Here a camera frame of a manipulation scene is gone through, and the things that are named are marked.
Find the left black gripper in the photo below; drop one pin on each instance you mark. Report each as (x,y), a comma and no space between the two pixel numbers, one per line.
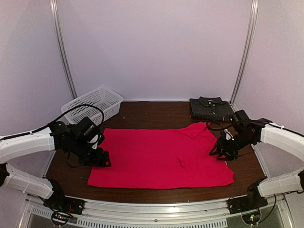
(98,159)

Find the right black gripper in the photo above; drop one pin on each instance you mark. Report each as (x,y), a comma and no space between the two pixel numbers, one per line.
(230,156)

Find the red garment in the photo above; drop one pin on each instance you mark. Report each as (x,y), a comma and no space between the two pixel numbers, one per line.
(161,159)

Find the black pinstriped shirt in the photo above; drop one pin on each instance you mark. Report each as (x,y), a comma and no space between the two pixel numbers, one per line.
(210,108)

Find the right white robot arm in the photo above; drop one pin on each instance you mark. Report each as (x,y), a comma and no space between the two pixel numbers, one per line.
(280,150)

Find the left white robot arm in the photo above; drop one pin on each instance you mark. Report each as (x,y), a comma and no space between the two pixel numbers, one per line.
(55,136)

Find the white plastic laundry basket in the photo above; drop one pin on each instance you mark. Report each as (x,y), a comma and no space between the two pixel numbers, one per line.
(99,105)

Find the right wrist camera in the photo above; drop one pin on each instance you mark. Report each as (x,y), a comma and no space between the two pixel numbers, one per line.
(238,123)

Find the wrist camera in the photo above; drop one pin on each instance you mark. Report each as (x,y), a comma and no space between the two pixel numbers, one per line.
(88,132)
(238,123)

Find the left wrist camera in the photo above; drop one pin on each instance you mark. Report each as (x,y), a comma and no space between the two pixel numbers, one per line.
(88,132)

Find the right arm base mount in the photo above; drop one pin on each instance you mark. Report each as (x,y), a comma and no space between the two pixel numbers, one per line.
(249,207)

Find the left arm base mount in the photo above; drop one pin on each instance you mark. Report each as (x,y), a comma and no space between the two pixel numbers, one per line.
(63,208)

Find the right aluminium corner post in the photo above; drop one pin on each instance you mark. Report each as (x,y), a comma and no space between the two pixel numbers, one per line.
(247,46)

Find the aluminium corner post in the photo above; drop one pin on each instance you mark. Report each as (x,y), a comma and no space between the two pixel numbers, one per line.
(61,47)
(247,46)

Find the left aluminium corner post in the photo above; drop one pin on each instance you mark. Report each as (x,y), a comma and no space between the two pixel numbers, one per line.
(61,47)

